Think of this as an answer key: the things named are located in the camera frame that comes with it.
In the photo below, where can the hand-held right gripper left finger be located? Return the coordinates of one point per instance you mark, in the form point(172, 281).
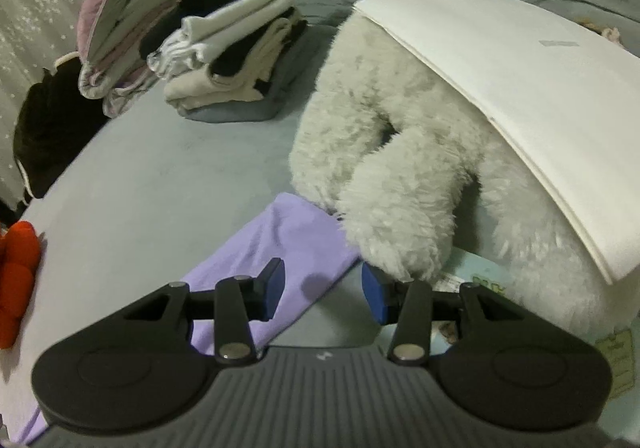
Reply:
point(274, 290)

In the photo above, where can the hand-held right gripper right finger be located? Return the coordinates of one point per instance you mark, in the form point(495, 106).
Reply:
point(372, 293)

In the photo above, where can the lavender knit garment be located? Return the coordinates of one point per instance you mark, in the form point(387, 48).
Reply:
point(290, 238)

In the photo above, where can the white fluffy plush toy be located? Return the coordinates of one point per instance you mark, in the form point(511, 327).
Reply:
point(380, 138)

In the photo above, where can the grey bed sheet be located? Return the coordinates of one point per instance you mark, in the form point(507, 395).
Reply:
point(175, 168)

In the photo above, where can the grey folded garment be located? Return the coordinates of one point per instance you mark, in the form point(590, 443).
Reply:
point(235, 113)

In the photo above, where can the orange pumpkin plush pillow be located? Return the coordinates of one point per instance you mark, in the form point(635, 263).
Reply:
point(17, 278)

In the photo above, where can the folded grey pink quilt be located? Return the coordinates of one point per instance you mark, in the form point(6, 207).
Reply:
point(125, 78)

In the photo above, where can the large white paper pad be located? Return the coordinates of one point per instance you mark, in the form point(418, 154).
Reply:
point(525, 78)

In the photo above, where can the dark brown plush toy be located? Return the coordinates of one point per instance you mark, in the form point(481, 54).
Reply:
point(55, 128)

